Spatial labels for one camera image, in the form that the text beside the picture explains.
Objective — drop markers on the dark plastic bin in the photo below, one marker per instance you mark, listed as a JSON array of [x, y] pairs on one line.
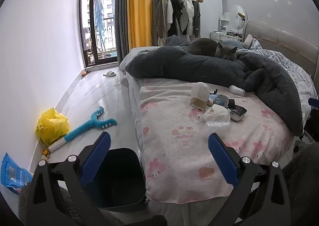
[[119, 178]]

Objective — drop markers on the white tissue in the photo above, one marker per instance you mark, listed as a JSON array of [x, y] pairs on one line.
[[216, 113]]

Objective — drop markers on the white plastic roll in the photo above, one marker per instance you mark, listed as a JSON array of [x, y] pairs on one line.
[[236, 90]]

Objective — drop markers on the pink printed blanket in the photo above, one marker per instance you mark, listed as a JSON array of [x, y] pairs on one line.
[[179, 166]]

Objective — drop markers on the round mirror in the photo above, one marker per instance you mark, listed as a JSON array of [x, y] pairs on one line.
[[239, 20]]

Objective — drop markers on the black jacket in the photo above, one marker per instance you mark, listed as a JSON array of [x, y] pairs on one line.
[[177, 9]]

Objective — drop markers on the wavy patterned duvet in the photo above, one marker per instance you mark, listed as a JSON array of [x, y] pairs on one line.
[[296, 71]]

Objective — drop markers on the blue printed packet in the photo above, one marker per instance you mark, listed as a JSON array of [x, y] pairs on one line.
[[12, 173]]

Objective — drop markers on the black curved plastic piece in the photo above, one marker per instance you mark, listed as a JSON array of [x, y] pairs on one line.
[[213, 91]]

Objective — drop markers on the black tissue packet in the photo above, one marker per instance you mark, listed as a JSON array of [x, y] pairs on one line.
[[238, 112]]

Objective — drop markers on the yellow curtain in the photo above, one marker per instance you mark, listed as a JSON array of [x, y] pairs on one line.
[[139, 6]]

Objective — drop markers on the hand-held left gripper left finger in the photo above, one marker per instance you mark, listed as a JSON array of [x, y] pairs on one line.
[[96, 157]]

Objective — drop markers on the blue plastic wrapper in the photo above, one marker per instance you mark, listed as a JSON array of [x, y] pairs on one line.
[[220, 100]]

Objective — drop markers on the black framed glass door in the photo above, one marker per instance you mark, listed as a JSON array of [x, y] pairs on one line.
[[86, 16]]

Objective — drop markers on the beige pillow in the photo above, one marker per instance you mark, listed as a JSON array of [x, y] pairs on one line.
[[248, 40]]

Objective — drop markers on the pale slipper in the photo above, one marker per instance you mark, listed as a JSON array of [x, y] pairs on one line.
[[109, 74]]

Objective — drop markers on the grey fluffy blanket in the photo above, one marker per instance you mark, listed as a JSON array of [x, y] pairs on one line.
[[187, 63]]

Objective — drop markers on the bed mattress grey sheet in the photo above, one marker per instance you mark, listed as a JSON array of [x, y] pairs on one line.
[[133, 83]]

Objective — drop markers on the beige leather headboard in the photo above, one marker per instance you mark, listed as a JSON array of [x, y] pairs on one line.
[[286, 38]]

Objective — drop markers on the white shirt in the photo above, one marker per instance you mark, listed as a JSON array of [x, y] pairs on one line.
[[169, 12]]

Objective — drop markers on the blue white plush stick toy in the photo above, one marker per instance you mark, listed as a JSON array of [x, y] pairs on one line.
[[82, 130]]

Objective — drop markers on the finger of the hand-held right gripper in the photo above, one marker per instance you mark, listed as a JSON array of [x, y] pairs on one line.
[[314, 103]]

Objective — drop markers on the beige coat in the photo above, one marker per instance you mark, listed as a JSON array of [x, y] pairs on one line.
[[161, 16]]

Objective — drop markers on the small orange toy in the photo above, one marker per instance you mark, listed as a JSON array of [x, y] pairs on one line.
[[86, 73]]

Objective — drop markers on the blue basin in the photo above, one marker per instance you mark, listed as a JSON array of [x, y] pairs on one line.
[[113, 54]]

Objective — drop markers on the blue hanging garment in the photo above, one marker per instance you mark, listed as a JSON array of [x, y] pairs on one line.
[[99, 13]]

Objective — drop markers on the yellow plastic bag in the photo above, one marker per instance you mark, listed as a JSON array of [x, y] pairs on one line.
[[51, 126]]

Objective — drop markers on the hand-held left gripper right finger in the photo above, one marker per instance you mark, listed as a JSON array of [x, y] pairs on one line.
[[223, 158]]

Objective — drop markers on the clear plastic wrap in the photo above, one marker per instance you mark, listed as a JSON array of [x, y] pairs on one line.
[[216, 124]]

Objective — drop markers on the white desktop shelf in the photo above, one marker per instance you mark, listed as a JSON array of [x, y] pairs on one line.
[[224, 25]]

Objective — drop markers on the grey cat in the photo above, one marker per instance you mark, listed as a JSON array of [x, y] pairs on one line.
[[201, 46]]

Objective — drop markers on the dark grey garment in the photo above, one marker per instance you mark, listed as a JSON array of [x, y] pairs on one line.
[[197, 18]]

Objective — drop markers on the white dressing table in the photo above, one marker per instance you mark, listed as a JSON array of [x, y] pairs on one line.
[[219, 35]]

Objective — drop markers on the white jacket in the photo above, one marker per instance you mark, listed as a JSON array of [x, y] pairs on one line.
[[188, 13]]

